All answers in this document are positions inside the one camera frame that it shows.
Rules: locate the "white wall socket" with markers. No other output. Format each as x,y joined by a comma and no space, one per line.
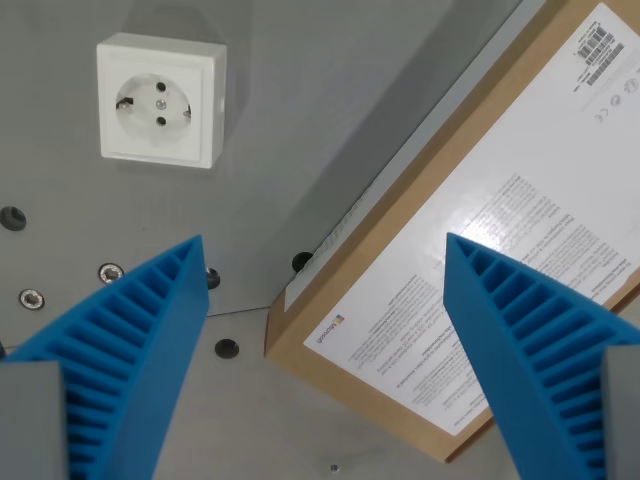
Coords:
150,135

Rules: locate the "brown cardboard box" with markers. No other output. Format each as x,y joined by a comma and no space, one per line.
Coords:
350,260

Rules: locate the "white printed box label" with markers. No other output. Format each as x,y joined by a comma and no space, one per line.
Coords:
425,300

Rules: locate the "silver hex screw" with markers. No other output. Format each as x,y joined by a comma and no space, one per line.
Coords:
110,272
31,298

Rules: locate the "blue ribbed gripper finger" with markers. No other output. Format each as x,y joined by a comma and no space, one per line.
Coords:
150,350
480,325

